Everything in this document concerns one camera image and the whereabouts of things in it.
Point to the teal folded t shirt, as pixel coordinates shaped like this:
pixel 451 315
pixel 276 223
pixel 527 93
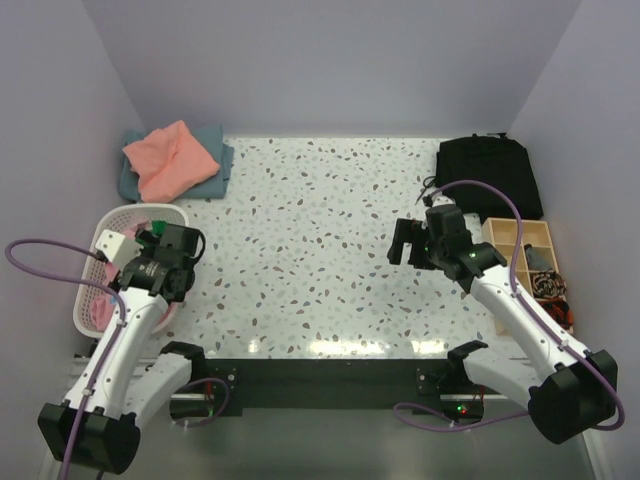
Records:
pixel 211 137

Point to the wooden compartment tray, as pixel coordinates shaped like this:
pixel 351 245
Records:
pixel 502 233

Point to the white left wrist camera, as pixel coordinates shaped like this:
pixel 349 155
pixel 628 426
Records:
pixel 117 249

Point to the patterned black item in tray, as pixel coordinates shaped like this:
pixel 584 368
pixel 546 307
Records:
pixel 548 285

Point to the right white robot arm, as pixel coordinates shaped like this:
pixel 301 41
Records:
pixel 565 388

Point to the black folded garment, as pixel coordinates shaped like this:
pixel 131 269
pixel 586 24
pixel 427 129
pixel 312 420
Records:
pixel 497 161

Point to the green t shirt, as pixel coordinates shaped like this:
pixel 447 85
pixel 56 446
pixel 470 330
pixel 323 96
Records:
pixel 158 227

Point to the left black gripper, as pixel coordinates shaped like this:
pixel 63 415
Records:
pixel 149 242

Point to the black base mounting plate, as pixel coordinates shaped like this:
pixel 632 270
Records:
pixel 333 384

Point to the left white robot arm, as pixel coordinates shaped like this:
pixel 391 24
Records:
pixel 98 424

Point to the orange black item in tray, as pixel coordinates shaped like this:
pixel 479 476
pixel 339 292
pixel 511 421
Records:
pixel 560 311

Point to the salmon folded t shirt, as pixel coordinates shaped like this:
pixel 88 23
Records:
pixel 168 162

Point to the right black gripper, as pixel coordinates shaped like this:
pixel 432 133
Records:
pixel 406 231

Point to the grey item in tray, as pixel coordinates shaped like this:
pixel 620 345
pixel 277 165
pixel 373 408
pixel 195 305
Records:
pixel 535 260

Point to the pink t shirt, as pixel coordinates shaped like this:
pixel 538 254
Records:
pixel 102 307

